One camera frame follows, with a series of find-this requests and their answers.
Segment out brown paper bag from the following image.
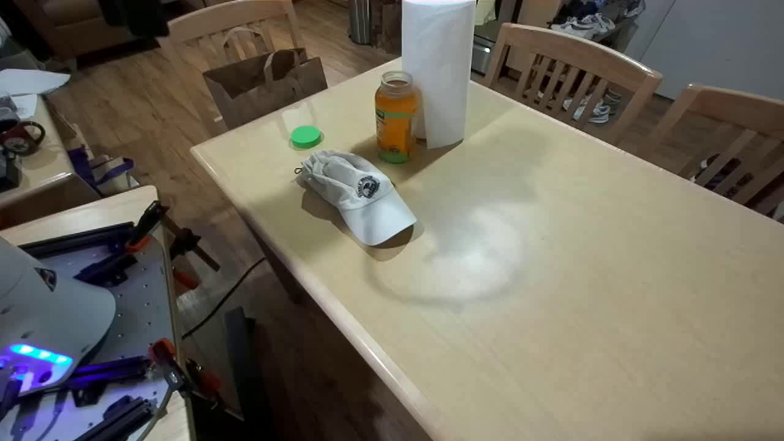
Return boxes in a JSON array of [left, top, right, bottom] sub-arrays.
[[200, 25, 331, 132]]

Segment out orange juice jar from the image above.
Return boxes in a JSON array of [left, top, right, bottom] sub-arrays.
[[371, 68, 423, 167]]

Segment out green round lid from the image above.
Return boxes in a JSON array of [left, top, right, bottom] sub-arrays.
[[288, 122, 324, 152]]

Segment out white paper towel roll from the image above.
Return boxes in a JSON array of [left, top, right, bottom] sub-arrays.
[[398, 0, 477, 152]]

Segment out black orange clamp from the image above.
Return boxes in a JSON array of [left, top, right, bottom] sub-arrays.
[[166, 227, 222, 292], [75, 199, 170, 289], [144, 338, 227, 412]]

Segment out white sneaker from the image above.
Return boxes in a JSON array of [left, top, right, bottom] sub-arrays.
[[570, 90, 618, 128]]

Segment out light wooden chair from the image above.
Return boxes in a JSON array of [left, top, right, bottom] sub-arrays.
[[483, 20, 665, 144], [645, 82, 784, 219], [157, 0, 303, 83]]

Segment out grey mounting plate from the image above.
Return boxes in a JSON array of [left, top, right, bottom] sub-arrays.
[[0, 231, 179, 441]]

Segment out white sneakers on rack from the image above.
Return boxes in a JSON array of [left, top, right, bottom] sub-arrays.
[[551, 7, 621, 45]]

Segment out purple white object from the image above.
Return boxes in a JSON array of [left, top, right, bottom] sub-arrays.
[[66, 144, 139, 199]]

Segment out small wooden robot table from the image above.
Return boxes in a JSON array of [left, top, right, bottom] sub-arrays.
[[0, 183, 193, 441]]

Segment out black metal bar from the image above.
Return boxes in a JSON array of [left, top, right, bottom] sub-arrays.
[[20, 221, 137, 261]]

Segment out wooden side table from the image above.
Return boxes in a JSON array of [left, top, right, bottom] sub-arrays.
[[0, 94, 80, 210]]

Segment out brown sofa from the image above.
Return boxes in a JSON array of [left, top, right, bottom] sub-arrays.
[[12, 0, 161, 60]]

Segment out black round object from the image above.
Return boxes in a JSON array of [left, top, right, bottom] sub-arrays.
[[0, 118, 49, 160]]

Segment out white paper sheet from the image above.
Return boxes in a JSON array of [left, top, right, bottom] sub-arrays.
[[0, 66, 72, 120]]

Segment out black floor cable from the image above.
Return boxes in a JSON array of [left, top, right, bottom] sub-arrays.
[[179, 256, 272, 341]]

